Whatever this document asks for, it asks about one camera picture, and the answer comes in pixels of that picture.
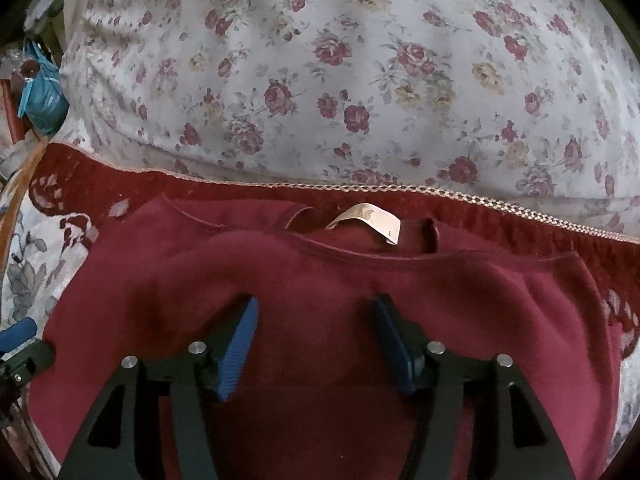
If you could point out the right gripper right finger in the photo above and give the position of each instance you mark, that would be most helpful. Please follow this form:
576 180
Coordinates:
479 419

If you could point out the floral white duvet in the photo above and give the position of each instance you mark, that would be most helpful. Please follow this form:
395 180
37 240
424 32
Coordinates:
535 102

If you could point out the red white floral blanket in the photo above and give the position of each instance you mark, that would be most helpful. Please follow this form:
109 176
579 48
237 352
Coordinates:
70 198

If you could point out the blue plastic bag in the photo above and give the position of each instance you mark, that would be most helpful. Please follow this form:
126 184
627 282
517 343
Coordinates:
42 98

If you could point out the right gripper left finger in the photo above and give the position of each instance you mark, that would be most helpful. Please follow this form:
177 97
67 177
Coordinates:
156 420

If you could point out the dark red knit garment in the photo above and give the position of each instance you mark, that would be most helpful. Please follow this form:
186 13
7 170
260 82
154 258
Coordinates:
315 399

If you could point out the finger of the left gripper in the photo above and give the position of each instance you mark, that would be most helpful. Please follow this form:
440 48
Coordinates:
23 357

